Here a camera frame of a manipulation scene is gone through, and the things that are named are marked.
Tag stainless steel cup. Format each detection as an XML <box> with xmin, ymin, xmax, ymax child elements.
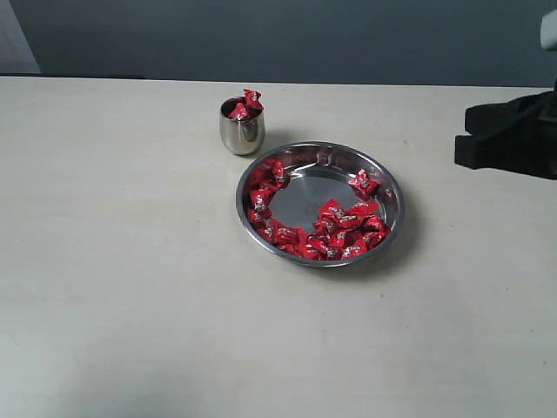
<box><xmin>219</xmin><ymin>97</ymin><xmax>265</xmax><ymax>156</ymax></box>

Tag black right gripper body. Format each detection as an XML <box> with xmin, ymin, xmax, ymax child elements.
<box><xmin>524</xmin><ymin>91</ymin><xmax>556</xmax><ymax>179</ymax></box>

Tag red candy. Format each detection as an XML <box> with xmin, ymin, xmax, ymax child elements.
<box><xmin>227</xmin><ymin>102</ymin><xmax>251</xmax><ymax>121</ymax></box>
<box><xmin>256</xmin><ymin>158</ymin><xmax>290</xmax><ymax>191</ymax></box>
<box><xmin>348</xmin><ymin>169</ymin><xmax>379</xmax><ymax>201</ymax></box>
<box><xmin>296</xmin><ymin>241</ymin><xmax>327</xmax><ymax>261</ymax></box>
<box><xmin>257</xmin><ymin>219</ymin><xmax>299</xmax><ymax>246</ymax></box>
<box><xmin>244</xmin><ymin>89</ymin><xmax>264</xmax><ymax>111</ymax></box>
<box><xmin>319</xmin><ymin>199</ymin><xmax>347</xmax><ymax>226</ymax></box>
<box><xmin>361</xmin><ymin>215</ymin><xmax>390</xmax><ymax>250</ymax></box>
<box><xmin>249</xmin><ymin>188</ymin><xmax>276</xmax><ymax>212</ymax></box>

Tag red wrapped candy top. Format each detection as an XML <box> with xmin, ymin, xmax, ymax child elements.
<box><xmin>256</xmin><ymin>158</ymin><xmax>290</xmax><ymax>191</ymax></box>

